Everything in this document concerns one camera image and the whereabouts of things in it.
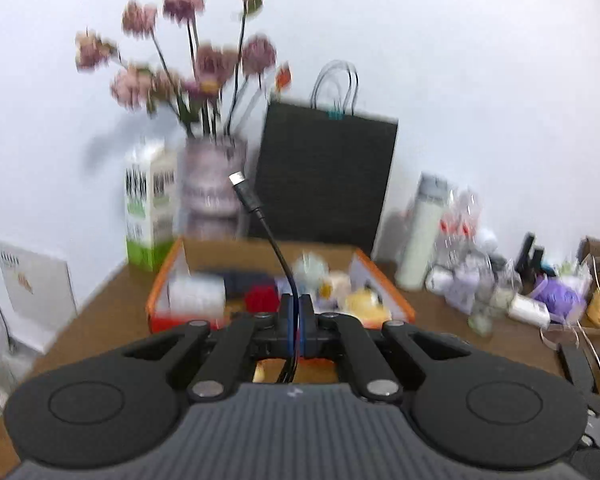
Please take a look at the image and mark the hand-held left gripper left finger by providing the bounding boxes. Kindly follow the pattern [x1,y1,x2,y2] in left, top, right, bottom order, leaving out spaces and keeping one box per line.
[122,293,297,402]

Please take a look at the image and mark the white tin box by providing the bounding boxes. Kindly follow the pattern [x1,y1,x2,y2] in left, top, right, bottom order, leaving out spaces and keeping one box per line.
[447,255,487,312]

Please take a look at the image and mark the red cardboard box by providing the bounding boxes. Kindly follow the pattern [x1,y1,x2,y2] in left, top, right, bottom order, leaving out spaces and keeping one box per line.
[145,236,417,337]

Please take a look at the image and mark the white desk calendar board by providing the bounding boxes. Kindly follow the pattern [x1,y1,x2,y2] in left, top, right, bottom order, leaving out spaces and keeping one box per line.
[0,238,79,357]

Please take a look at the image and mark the clear plastic box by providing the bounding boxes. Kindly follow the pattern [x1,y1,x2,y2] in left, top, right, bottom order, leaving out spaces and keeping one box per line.
[168,274,227,313]

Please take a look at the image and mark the black desk clips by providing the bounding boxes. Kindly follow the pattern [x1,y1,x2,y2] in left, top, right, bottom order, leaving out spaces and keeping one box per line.
[514,232,547,277]

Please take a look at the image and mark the white thermos bottle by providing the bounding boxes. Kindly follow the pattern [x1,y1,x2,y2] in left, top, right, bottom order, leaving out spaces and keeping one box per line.
[394,173,451,292]

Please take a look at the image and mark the purple bundle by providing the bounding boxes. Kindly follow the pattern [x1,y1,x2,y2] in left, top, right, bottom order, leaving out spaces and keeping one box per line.
[534,274,582,322]

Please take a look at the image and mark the white adapter block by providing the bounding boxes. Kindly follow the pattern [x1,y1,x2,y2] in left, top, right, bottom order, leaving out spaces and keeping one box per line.
[509,294,552,329]

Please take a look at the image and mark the green white milk carton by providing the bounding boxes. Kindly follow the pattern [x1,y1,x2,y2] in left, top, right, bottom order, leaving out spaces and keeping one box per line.
[124,141,179,272]

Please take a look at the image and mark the clear glass cup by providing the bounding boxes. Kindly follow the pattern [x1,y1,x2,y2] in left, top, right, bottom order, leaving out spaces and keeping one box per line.
[469,260,517,337]

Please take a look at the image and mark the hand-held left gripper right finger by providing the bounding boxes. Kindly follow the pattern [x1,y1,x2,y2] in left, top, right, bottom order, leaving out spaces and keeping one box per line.
[299,293,462,404]

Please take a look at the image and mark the brown wooden desk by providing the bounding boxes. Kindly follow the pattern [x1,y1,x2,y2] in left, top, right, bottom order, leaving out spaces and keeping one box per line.
[0,254,600,480]

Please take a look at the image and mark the black multi-head charging cable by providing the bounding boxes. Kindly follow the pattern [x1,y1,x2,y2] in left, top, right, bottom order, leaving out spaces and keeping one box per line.
[228,171,304,385]

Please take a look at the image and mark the beige cube charger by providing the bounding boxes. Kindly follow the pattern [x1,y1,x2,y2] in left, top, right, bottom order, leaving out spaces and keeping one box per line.
[324,271,354,307]

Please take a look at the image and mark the black paper bag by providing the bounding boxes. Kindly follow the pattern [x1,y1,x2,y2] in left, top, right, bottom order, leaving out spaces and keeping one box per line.
[251,59,400,262]

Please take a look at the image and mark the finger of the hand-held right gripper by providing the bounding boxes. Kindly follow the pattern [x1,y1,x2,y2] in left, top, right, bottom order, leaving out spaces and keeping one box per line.
[559,345,599,397]

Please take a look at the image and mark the red rose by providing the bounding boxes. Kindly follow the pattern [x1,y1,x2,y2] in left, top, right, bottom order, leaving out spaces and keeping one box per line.
[244,285,280,314]

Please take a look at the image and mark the dried pink flowers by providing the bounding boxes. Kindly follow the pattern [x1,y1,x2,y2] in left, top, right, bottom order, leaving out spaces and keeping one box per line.
[74,0,293,140]

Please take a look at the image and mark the crumpled iridescent plastic wrap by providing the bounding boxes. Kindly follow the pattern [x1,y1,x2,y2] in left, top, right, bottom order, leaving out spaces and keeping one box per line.
[293,254,329,287]

